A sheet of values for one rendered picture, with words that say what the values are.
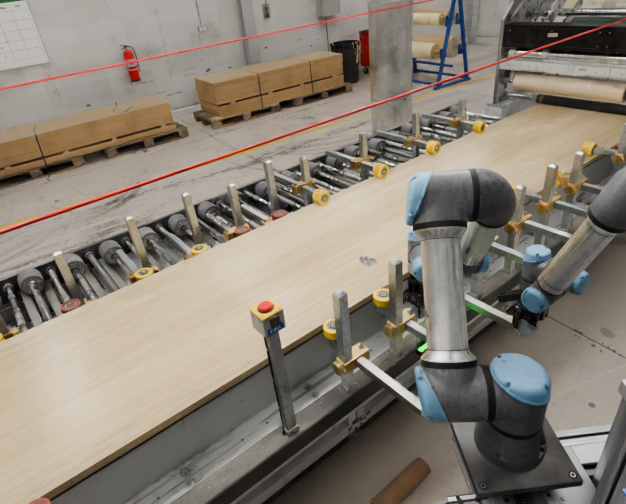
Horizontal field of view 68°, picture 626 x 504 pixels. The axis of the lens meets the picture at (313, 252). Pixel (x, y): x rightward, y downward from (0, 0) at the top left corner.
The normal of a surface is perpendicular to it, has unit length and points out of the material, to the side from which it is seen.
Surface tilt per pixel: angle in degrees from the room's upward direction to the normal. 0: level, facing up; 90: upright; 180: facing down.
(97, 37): 90
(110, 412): 0
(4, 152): 90
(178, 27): 90
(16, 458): 0
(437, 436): 0
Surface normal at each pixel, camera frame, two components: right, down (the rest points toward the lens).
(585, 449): -0.11, -0.84
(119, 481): 0.61, 0.36
